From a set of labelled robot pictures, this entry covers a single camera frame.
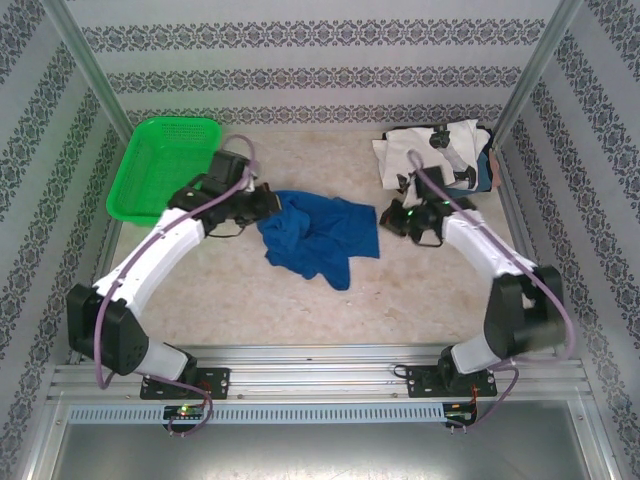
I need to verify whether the left controller circuit board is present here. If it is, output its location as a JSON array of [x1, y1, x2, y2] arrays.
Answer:
[[164, 404, 207, 419]]

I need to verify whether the slotted grey cable duct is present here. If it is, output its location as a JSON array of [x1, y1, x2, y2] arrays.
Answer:
[[67, 402, 446, 424]]

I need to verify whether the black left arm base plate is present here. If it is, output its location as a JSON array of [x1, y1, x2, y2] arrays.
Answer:
[[139, 367, 231, 401]]

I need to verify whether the white t-shirt with black print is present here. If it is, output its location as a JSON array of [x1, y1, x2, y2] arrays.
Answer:
[[371, 119, 489, 197]]

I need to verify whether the aluminium corner post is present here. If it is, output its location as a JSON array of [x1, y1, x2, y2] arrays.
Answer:
[[47, 0, 135, 149], [491, 0, 586, 149]]

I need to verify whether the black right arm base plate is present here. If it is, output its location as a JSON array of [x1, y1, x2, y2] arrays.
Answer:
[[405, 363, 499, 400]]

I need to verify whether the grey metal sheet panel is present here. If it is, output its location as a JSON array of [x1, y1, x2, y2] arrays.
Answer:
[[47, 399, 614, 480]]

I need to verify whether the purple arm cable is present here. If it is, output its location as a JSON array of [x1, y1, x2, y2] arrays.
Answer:
[[407, 149, 576, 434], [94, 133, 261, 439]]

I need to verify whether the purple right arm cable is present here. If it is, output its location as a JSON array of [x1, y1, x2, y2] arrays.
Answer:
[[407, 149, 576, 434]]

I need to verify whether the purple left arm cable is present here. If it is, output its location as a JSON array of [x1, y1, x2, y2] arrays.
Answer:
[[94, 133, 261, 439]]

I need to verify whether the bright blue t-shirt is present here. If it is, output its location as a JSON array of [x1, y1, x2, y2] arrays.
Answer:
[[256, 189, 381, 292]]

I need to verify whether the slate blue folded t-shirt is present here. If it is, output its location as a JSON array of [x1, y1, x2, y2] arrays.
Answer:
[[443, 148, 495, 194]]

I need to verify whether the green plastic basket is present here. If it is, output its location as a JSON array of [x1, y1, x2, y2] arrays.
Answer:
[[106, 116, 224, 228]]

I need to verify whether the aluminium rail frame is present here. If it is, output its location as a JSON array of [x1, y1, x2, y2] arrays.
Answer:
[[47, 343, 587, 402]]

